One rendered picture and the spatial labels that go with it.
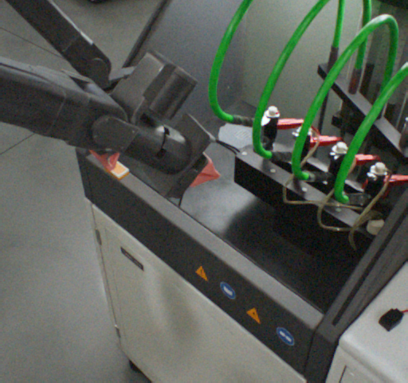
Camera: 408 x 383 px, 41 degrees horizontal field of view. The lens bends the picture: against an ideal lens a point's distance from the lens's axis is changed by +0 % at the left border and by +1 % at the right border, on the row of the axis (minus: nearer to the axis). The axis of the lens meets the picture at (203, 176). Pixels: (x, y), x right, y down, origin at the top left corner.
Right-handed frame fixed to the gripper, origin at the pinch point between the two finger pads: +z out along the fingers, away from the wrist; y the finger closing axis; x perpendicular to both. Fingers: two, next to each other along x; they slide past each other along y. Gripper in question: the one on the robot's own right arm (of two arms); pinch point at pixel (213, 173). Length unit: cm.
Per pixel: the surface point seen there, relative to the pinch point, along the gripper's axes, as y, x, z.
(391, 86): 25.5, -6.6, 11.1
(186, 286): -29.0, 11.2, 31.6
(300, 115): 14, 35, 58
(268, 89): 14.3, 6.8, 6.1
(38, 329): -103, 71, 68
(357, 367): -10.5, -26.1, 25.9
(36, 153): -80, 165, 90
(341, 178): 10.7, -8.9, 13.9
